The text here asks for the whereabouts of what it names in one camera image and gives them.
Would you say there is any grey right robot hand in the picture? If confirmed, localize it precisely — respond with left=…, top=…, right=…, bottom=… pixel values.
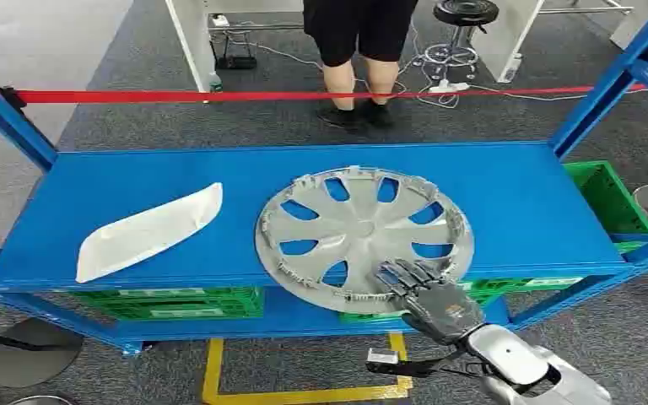
left=374, top=257, right=487, bottom=347

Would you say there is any silver plastic wheel hubcap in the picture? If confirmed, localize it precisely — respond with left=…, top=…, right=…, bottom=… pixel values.
left=254, top=165, right=476, bottom=316

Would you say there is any blue metal shelf rack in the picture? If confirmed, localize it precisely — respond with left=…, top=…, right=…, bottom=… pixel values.
left=0, top=0, right=648, bottom=357

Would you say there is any yellow floor tape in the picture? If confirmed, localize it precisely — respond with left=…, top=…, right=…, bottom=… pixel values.
left=201, top=332, right=414, bottom=405

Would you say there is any white desk leg panel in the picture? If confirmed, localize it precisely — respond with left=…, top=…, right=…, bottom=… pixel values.
left=165, top=0, right=214, bottom=94
left=469, top=0, right=547, bottom=85

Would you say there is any person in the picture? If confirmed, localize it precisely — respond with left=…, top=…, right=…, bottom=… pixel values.
left=302, top=0, right=419, bottom=130

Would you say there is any black round stool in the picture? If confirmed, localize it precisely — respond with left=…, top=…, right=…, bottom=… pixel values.
left=415, top=0, right=500, bottom=80

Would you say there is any white plastic car trim part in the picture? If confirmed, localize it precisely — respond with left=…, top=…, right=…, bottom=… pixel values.
left=75, top=181, right=224, bottom=284

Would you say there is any black box device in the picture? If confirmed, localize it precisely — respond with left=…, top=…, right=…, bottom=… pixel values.
left=215, top=55, right=258, bottom=72

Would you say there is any red barrier tape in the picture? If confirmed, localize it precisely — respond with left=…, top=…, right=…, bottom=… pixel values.
left=13, top=84, right=648, bottom=105

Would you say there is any black stanchion head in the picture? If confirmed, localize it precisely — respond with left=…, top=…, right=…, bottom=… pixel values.
left=0, top=85, right=28, bottom=114

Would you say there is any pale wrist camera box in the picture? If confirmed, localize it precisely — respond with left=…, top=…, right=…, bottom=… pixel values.
left=364, top=347, right=414, bottom=376

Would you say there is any white power cable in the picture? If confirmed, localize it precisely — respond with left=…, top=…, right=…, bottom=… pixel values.
left=227, top=33, right=325, bottom=72
left=467, top=83, right=648, bottom=103

